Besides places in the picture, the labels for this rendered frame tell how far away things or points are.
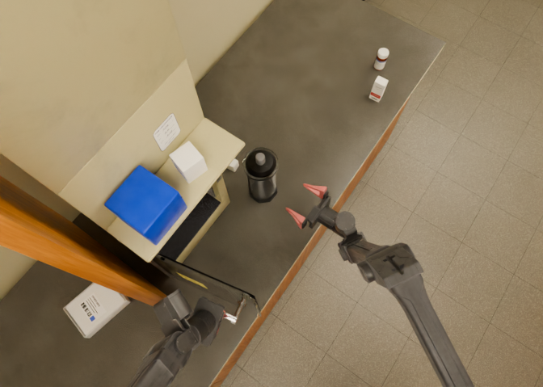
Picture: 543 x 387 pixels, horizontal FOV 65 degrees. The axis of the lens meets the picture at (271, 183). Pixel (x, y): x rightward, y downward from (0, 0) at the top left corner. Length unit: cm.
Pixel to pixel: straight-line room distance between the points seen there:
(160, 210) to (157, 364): 28
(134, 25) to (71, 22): 11
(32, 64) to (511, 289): 246
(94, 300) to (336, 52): 126
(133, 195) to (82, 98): 24
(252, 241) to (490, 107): 203
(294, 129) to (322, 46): 40
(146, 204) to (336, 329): 169
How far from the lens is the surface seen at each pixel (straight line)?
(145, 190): 83
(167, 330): 98
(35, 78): 61
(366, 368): 238
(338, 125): 163
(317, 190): 134
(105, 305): 147
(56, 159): 70
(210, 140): 95
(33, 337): 159
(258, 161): 126
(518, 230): 278
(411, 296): 86
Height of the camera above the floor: 234
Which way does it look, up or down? 68 degrees down
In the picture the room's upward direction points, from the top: 2 degrees counter-clockwise
